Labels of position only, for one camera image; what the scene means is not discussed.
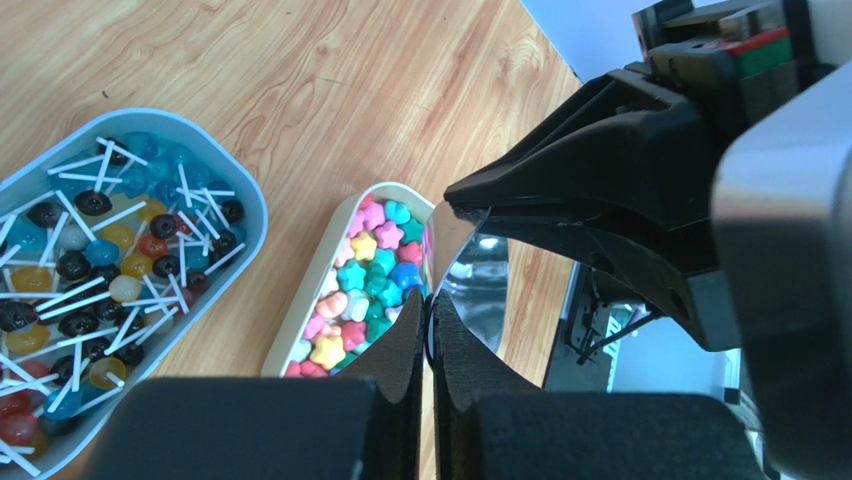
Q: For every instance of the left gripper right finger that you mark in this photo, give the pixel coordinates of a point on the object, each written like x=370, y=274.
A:
x=470, y=385

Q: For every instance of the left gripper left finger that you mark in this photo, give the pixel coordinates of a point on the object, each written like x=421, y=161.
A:
x=382, y=400

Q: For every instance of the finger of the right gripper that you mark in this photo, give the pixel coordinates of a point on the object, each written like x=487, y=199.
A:
x=677, y=272

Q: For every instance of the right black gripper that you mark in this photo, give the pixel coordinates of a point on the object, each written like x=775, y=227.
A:
x=649, y=141

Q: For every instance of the silver metal scoop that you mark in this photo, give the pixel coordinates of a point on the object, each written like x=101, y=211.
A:
x=469, y=265

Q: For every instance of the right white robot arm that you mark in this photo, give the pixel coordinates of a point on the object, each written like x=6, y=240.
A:
x=712, y=180

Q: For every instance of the beige tray of star candies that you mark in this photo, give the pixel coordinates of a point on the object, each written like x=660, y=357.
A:
x=367, y=261

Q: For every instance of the blue tray of lollipops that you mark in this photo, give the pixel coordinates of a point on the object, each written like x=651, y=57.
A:
x=114, y=243

